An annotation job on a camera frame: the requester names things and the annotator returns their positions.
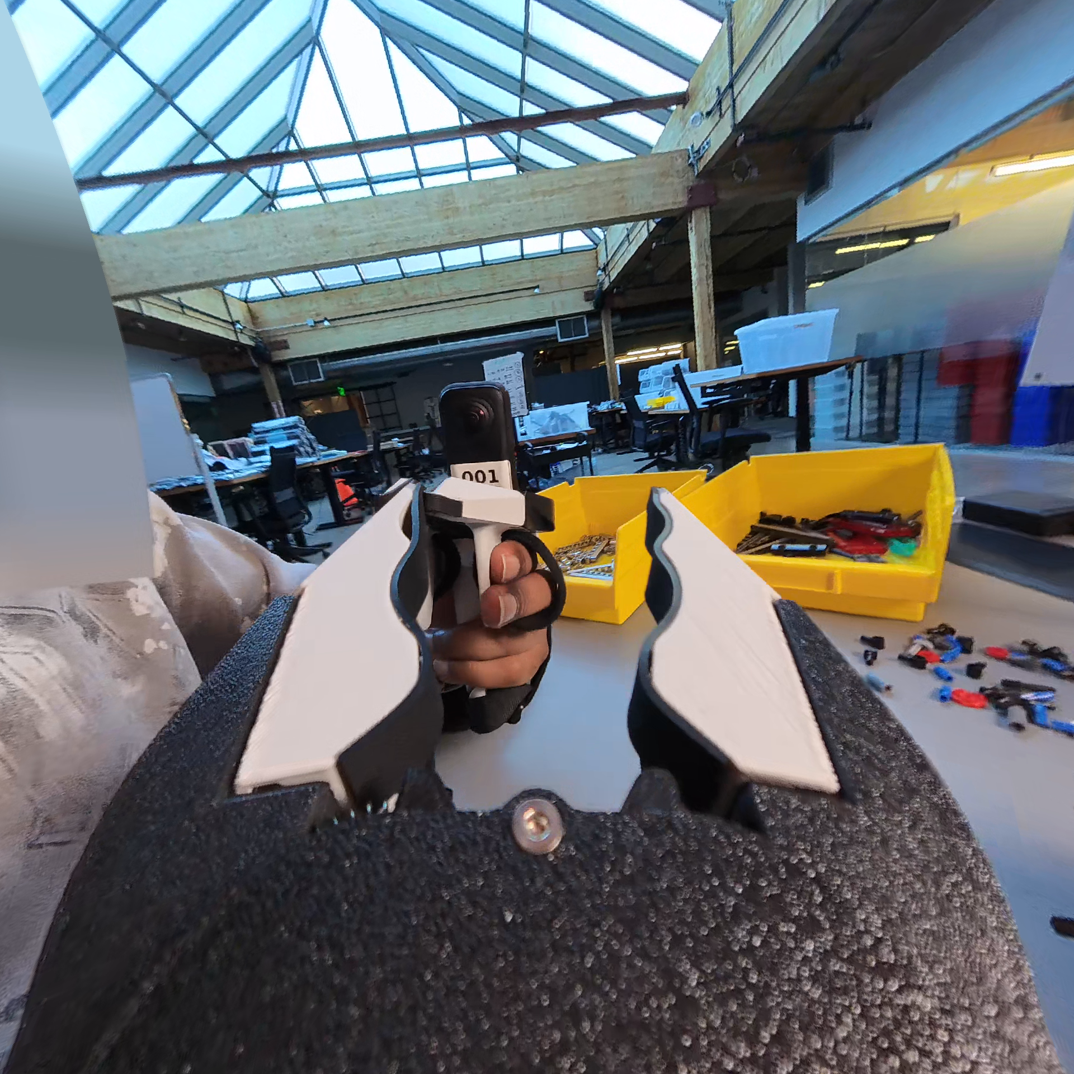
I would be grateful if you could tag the white board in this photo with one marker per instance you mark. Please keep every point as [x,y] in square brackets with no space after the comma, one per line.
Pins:
[180,436]

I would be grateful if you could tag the grey desk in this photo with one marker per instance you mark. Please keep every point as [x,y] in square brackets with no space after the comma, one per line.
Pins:
[570,713]

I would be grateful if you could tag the white storage tub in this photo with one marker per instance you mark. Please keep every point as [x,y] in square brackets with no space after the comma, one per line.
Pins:
[789,340]

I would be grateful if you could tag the background desk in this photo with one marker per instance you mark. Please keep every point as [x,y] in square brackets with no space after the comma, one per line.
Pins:
[780,365]
[210,480]

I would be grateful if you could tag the black office chair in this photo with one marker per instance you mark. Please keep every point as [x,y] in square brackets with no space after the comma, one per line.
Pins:
[721,436]
[289,495]

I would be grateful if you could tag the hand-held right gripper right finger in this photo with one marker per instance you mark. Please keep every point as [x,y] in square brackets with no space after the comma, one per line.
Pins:
[730,671]

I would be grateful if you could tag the person's left hand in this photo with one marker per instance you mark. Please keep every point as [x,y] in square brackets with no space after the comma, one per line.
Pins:
[503,646]

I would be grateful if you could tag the yellow plastic bin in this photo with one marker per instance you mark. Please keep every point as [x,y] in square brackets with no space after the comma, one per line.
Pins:
[654,570]
[839,587]

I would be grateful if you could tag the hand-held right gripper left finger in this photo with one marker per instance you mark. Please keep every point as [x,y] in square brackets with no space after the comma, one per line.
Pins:
[344,663]

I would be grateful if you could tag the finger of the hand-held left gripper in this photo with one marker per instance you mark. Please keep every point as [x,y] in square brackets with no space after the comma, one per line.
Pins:
[495,508]

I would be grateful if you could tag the pile of brown brick parts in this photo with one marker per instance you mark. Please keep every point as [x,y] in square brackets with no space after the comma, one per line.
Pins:
[587,554]

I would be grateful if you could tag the pile of dark brick parts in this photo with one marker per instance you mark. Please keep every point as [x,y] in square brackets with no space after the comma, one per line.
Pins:
[839,533]

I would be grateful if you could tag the person's grey printed sweatshirt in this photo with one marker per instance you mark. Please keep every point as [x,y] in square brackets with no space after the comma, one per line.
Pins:
[84,755]

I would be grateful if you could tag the red plastic bin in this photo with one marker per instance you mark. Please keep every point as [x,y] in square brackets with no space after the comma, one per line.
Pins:
[977,403]

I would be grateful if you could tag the blue plastic bin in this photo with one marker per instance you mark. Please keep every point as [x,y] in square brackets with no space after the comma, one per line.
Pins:
[1045,411]

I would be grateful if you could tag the scatter of small mixed parts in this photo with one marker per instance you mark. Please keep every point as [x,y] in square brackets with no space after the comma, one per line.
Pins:
[965,671]

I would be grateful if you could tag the grey drawer cabinet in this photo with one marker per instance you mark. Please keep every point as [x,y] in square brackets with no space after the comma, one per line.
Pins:
[877,399]

